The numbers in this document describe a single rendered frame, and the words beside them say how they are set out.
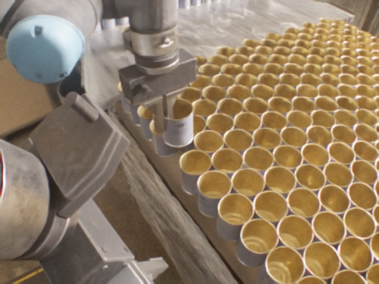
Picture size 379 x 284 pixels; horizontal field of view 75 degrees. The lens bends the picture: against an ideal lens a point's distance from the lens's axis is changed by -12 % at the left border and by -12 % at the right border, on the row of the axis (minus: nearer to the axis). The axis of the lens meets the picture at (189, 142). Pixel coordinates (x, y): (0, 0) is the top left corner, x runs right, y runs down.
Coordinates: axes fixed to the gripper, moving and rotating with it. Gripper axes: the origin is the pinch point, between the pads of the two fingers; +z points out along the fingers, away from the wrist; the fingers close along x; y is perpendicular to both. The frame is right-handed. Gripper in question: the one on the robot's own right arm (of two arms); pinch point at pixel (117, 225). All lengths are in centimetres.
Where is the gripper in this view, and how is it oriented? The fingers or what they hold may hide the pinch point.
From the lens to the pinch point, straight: 34.3
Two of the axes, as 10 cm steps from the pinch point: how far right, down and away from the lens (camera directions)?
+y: -7.2, 6.9, -0.8
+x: 6.5, 6.4, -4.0
